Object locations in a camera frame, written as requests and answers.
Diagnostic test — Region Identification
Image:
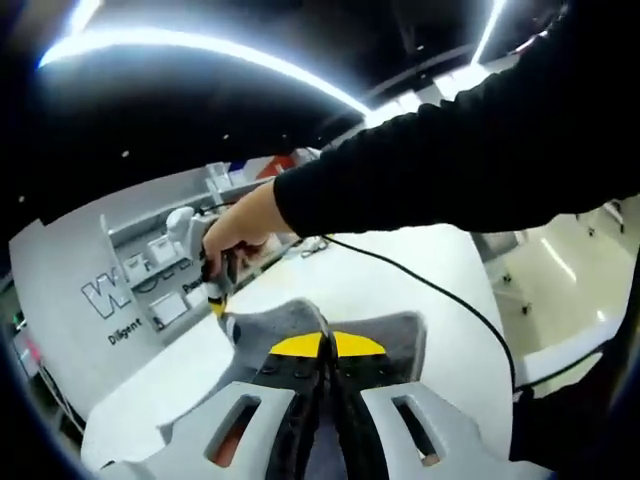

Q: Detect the person's right hand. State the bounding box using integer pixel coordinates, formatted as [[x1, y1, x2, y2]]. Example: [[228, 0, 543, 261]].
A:
[[199, 178, 297, 280]]

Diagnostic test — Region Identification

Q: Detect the grey metal storage shelf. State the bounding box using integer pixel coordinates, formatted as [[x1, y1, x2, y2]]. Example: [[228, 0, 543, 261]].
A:
[[97, 153, 322, 335]]

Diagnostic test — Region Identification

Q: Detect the short ceiling light strip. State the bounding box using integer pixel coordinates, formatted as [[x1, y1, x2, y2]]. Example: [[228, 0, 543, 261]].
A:
[[469, 0, 512, 67]]

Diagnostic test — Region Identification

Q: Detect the grey towel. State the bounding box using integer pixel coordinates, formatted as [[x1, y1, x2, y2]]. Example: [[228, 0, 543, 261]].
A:
[[221, 297, 427, 397]]

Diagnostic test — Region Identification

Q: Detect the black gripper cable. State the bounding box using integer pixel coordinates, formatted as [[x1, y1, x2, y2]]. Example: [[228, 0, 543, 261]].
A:
[[319, 233, 520, 392]]

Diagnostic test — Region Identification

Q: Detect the long ceiling light strip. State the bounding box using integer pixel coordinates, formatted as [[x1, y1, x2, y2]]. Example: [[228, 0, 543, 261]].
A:
[[39, 27, 375, 120]]

